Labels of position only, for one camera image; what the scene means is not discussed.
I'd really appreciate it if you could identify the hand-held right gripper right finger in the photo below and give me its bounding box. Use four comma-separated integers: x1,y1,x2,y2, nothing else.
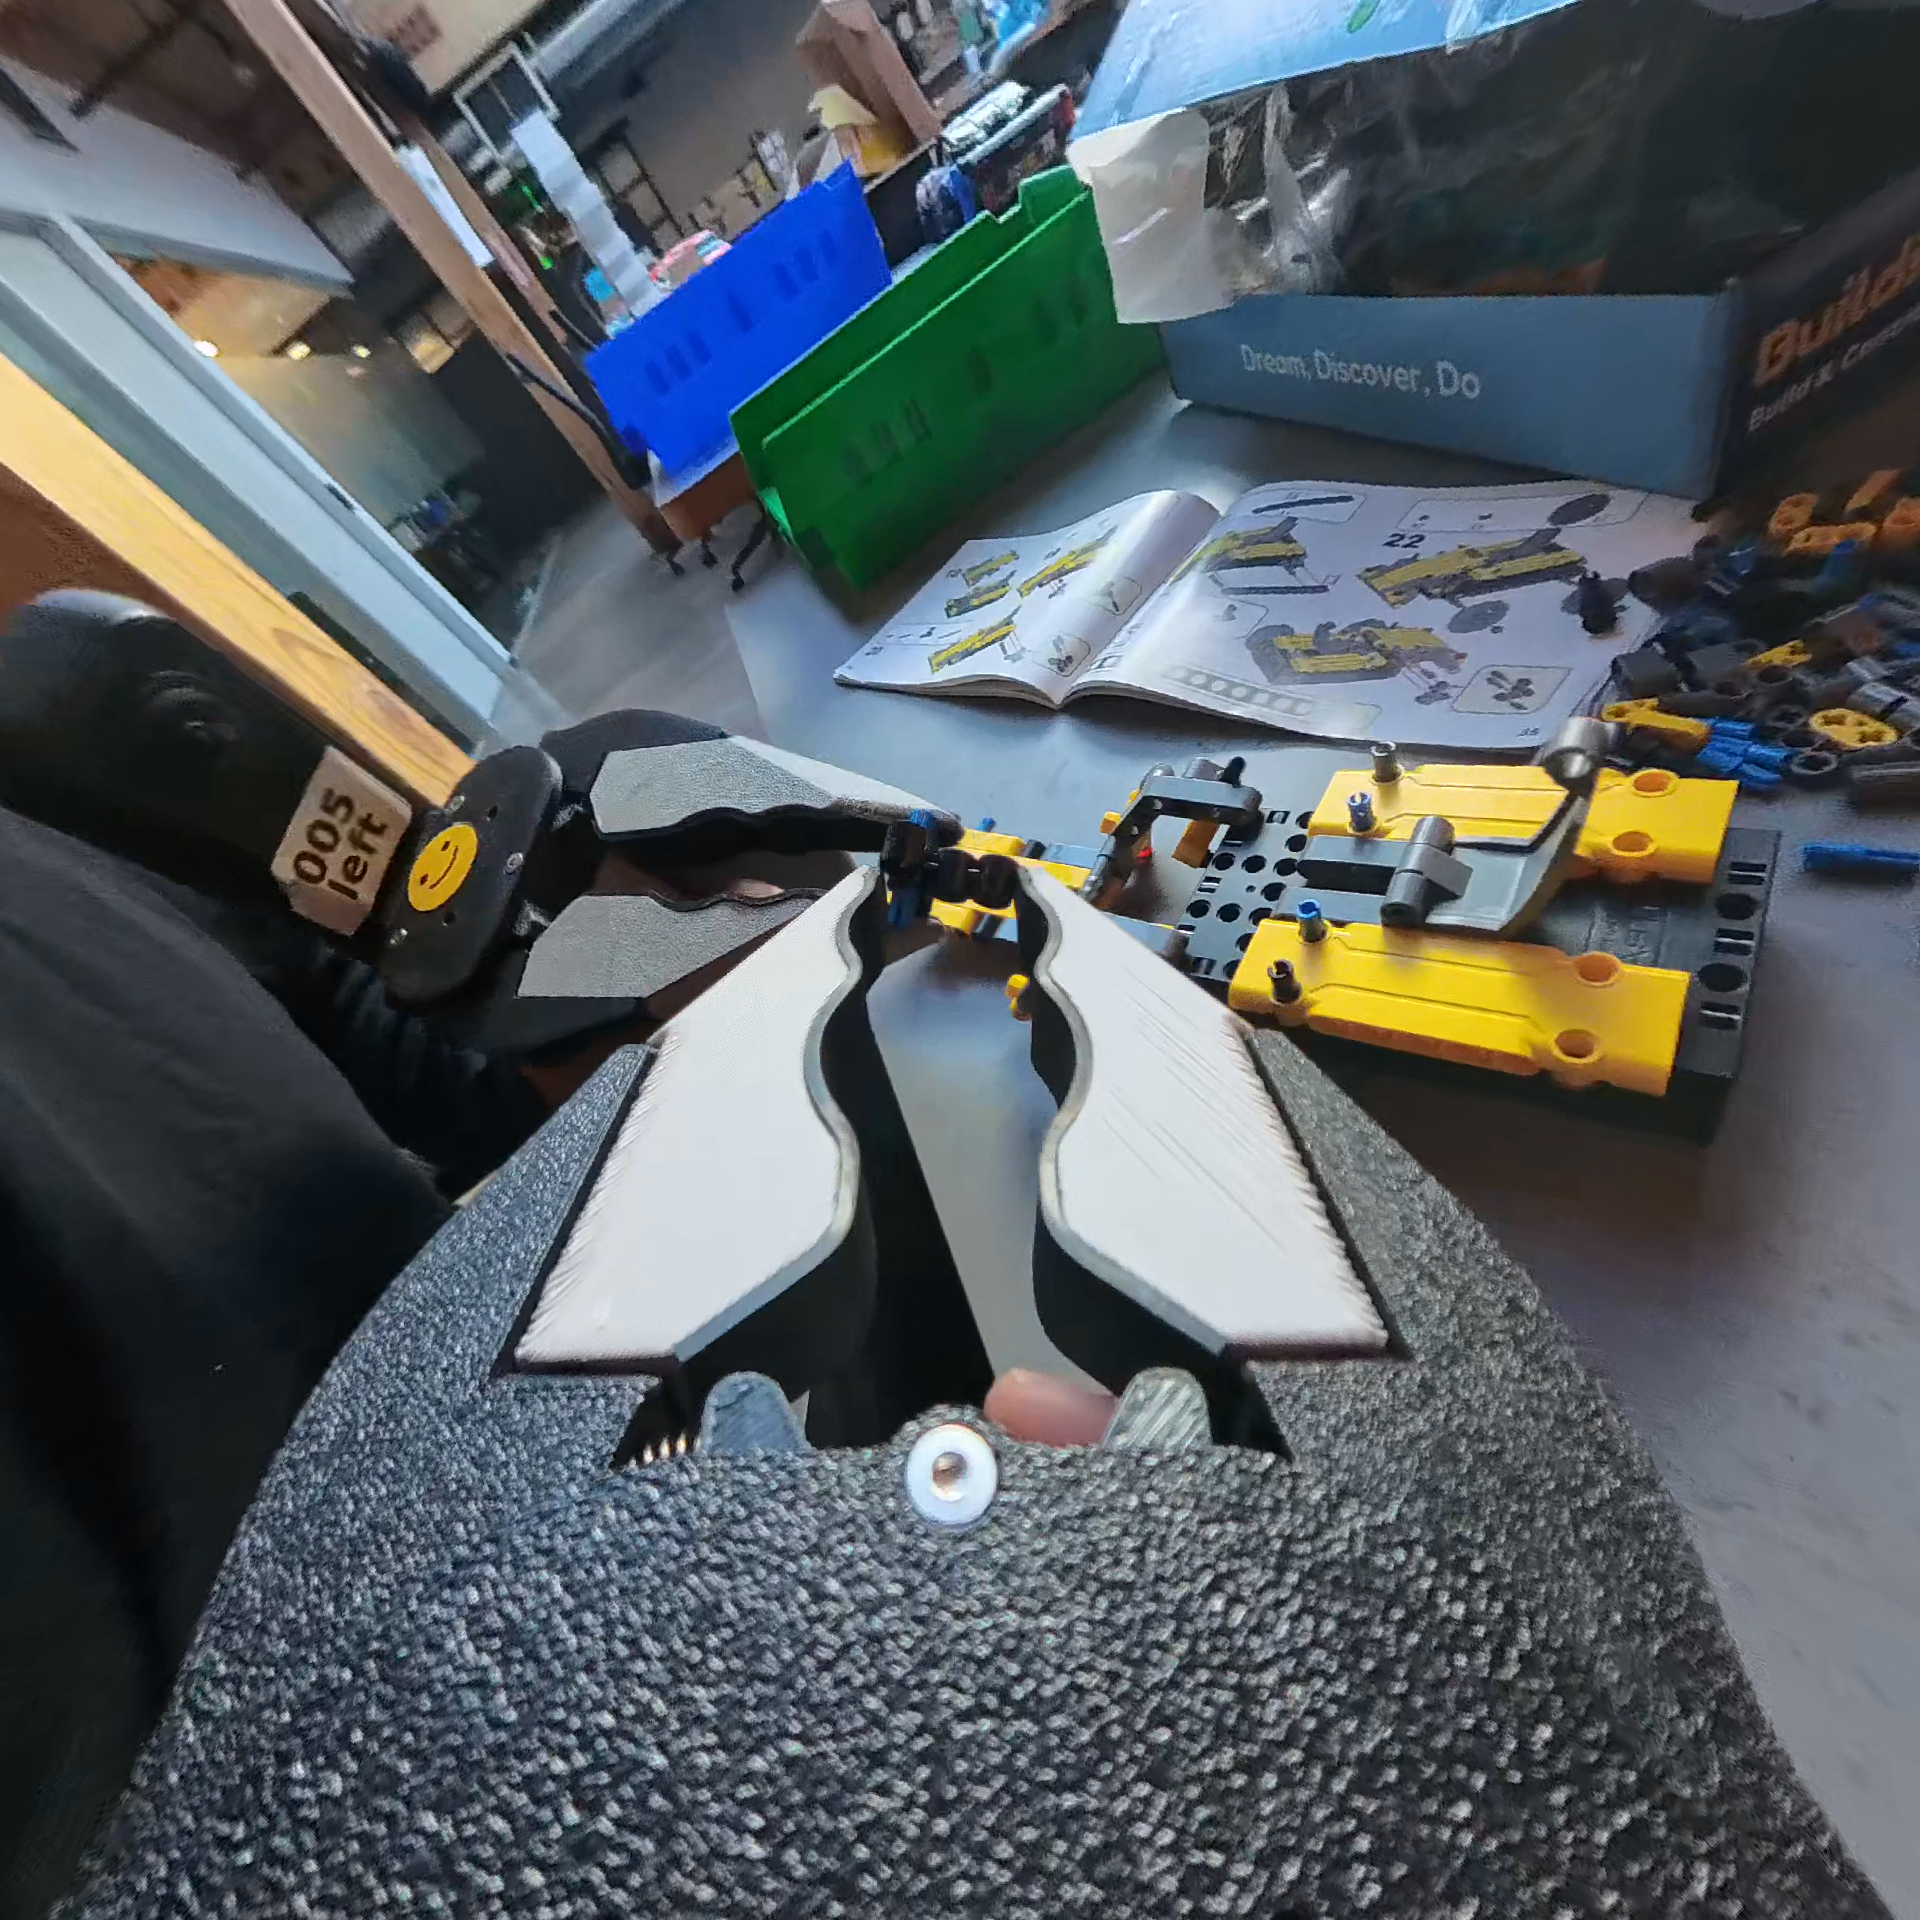
1012,867,1390,1360

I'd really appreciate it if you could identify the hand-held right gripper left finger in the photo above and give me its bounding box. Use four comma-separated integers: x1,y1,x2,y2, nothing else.
514,867,893,1377

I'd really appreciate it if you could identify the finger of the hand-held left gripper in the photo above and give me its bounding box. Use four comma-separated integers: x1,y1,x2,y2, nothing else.
583,731,968,851
529,886,845,1002

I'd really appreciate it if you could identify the black connector brick piece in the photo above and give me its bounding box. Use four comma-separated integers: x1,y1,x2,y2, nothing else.
874,807,1043,935

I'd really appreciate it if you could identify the yellow toy brick vehicle model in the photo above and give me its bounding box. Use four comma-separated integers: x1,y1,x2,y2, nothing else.
902,716,1786,1150

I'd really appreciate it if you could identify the pile of small brick parts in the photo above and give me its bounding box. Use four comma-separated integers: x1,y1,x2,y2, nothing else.
1592,460,1920,888

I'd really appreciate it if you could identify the grey desk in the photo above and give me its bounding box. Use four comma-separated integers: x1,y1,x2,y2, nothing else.
717,376,1920,1920

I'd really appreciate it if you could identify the person's right hand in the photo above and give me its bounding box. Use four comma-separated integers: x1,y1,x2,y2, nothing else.
984,1364,1122,1453

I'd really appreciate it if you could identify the green plastic bin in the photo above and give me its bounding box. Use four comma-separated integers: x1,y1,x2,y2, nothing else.
728,164,1166,595

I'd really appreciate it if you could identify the blue plastic bin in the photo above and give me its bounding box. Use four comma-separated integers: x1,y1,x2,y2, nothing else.
578,161,898,460

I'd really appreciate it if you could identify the white instruction booklet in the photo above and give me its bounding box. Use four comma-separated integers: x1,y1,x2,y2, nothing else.
831,478,1668,753

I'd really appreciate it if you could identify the dark blue cardboard box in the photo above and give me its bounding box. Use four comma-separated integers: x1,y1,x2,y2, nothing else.
1069,0,1920,505

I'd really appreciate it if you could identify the wooden post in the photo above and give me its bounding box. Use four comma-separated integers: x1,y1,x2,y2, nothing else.
222,0,685,561

